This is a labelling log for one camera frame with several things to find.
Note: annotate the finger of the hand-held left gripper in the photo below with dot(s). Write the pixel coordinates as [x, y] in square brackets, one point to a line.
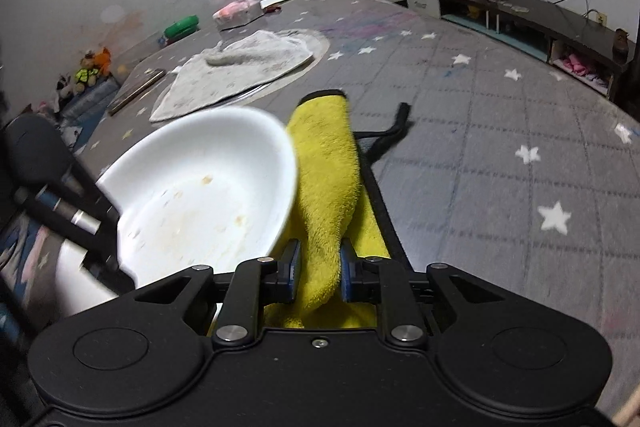
[95, 192]
[75, 219]

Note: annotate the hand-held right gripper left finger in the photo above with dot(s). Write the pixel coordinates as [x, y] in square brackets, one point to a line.
[294, 274]

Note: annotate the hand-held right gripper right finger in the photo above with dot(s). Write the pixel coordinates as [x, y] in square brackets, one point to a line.
[346, 274]

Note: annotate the white bowl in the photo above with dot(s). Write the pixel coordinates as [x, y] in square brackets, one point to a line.
[200, 187]

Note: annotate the yellow cleaning cloth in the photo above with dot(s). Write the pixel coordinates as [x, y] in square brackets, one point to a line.
[325, 157]

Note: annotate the black and white plush toy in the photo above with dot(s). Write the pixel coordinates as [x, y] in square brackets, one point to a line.
[64, 88]

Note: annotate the blue patterned bedding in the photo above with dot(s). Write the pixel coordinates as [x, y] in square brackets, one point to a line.
[95, 99]

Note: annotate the brown teddy bear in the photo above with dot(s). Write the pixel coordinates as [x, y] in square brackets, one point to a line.
[87, 74]

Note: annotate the orange plush toy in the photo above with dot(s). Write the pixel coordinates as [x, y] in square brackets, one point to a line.
[104, 61]

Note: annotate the grey printed towel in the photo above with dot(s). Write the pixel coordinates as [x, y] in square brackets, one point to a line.
[225, 72]

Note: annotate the green plastic toy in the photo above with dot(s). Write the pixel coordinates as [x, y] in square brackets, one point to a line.
[181, 28]

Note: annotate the soft tissue pack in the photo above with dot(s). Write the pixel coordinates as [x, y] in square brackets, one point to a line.
[235, 12]

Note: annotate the pink slippers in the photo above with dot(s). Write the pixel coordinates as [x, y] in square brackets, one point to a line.
[576, 64]

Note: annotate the dark television stand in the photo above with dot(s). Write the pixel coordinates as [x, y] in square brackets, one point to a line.
[540, 14]

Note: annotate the wall power outlet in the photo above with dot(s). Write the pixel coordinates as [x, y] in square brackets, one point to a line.
[600, 18]

